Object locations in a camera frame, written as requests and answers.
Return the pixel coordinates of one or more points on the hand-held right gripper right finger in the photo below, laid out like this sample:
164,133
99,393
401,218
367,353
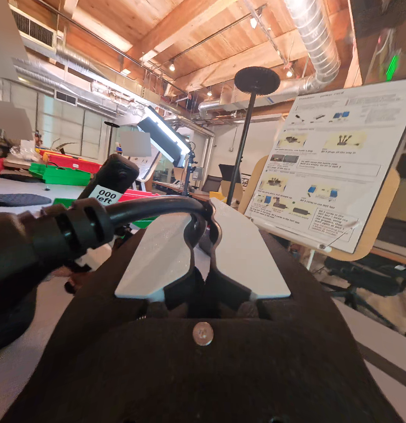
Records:
242,257

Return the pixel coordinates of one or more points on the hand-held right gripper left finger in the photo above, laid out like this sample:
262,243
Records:
156,257

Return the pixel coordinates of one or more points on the red plastic bin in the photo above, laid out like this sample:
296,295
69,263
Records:
140,195
74,162

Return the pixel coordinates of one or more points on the black pole stand with disc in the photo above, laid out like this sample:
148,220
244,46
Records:
255,79
112,125

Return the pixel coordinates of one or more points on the studio light panel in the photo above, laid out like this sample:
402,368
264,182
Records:
163,135

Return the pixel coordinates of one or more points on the yellow plastic bin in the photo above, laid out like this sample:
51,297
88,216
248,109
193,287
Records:
219,196

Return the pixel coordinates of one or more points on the white board stand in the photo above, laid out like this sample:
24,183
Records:
310,259

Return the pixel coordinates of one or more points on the black light tripod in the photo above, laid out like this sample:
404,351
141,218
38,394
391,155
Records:
188,171

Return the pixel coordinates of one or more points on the black oval pad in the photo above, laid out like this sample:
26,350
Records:
21,200

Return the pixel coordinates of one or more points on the black office chair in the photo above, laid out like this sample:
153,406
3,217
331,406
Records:
364,274

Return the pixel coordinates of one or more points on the printed instruction sheet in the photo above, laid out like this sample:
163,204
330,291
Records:
338,158

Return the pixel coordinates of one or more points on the wooden instruction board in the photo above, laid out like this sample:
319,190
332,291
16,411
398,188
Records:
378,224

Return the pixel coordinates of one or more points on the white vent grille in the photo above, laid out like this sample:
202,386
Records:
33,28

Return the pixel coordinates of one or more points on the silver air duct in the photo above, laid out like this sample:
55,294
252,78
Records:
317,43

